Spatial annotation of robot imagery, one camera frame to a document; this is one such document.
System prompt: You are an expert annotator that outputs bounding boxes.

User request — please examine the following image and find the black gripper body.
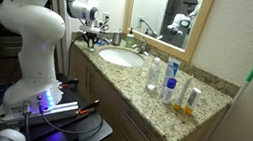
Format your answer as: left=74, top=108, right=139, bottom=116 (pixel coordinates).
left=83, top=30, right=102, bottom=45

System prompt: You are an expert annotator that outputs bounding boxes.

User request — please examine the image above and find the small green lid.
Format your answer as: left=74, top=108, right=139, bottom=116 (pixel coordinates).
left=86, top=45, right=96, bottom=53

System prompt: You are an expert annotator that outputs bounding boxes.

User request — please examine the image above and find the white round object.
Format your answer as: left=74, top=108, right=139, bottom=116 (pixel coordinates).
left=0, top=125, right=30, bottom=141

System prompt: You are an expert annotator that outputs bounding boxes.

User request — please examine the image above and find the metal cup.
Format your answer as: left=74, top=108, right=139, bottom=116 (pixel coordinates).
left=110, top=30, right=123, bottom=47

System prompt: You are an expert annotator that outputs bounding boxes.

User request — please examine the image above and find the white sink basin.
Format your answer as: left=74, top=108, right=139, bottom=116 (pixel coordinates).
left=96, top=44, right=147, bottom=70

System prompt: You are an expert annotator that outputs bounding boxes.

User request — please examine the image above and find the green soap dispenser bottle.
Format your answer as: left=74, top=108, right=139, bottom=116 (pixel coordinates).
left=123, top=26, right=138, bottom=49

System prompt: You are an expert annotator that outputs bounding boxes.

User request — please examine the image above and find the chrome faucet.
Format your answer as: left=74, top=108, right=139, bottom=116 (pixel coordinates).
left=130, top=33, right=154, bottom=58

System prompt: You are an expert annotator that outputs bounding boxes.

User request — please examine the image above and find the granite vanity cabinet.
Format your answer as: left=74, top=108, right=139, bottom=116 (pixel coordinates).
left=56, top=43, right=236, bottom=141

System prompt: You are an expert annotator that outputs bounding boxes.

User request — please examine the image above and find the clear plastic bottle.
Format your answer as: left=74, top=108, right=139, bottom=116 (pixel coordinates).
left=144, top=55, right=164, bottom=93

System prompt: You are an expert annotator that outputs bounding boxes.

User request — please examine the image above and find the wood framed mirror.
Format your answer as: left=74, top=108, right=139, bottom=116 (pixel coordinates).
left=117, top=0, right=217, bottom=66

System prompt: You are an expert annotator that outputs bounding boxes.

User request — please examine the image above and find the white box on counter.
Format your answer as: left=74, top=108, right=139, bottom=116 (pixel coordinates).
left=159, top=55, right=183, bottom=101

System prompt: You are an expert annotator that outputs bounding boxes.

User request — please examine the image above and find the slim white tube orange cap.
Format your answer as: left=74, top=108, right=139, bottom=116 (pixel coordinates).
left=172, top=72, right=195, bottom=113

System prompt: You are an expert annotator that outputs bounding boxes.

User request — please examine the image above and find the short white tube orange cap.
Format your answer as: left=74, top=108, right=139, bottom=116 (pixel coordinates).
left=183, top=86, right=204, bottom=118

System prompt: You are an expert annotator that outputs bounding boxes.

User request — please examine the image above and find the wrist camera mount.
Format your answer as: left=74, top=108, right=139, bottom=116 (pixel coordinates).
left=78, top=23, right=104, bottom=36

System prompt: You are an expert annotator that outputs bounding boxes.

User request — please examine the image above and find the black power cable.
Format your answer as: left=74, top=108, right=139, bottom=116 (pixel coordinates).
left=64, top=9, right=112, bottom=85

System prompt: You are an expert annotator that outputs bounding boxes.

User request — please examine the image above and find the white wall outlet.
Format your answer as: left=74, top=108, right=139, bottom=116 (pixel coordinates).
left=100, top=10, right=112, bottom=25

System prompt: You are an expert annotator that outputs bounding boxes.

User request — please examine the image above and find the orange handled clamp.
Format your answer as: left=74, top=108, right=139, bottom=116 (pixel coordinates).
left=76, top=96, right=102, bottom=119
left=57, top=76, right=81, bottom=92

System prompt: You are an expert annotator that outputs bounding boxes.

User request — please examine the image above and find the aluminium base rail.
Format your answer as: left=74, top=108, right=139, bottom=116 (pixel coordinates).
left=0, top=89, right=91, bottom=140

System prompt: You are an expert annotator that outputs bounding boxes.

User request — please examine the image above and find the black base cable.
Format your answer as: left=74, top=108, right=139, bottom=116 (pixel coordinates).
left=34, top=100, right=106, bottom=140
left=17, top=103, right=37, bottom=141

